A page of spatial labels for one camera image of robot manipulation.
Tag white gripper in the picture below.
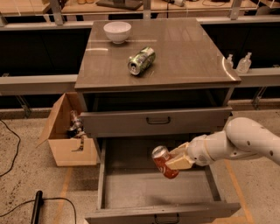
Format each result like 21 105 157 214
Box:
165 135 214 170

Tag red coke can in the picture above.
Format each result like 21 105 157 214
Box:
151 145 179 179

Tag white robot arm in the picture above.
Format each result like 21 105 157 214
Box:
165 117 280 170

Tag closed upper grey drawer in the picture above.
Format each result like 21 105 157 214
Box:
80 107 232 137

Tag open middle grey drawer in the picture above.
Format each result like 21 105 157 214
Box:
85 135 241 224

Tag grey drawer cabinet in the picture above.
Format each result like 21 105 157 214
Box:
74 17 242 224

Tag green soda can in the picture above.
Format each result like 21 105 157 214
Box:
128 46 156 75

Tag small clear pump bottle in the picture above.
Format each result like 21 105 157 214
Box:
227 54 234 68

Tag cans inside cardboard box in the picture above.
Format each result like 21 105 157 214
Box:
67 110 85 138

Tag clear sanitizer bottle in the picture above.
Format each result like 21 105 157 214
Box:
236 52 252 74

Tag cardboard box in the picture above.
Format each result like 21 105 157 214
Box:
38 92 99 166

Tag white ceramic bowl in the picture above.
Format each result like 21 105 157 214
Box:
103 21 131 44

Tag black power strip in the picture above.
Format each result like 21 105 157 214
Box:
31 191 44 224

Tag grey metal rail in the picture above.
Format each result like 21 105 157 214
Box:
0 74 78 95

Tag black floor cable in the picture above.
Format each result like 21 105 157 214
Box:
0 118 22 178

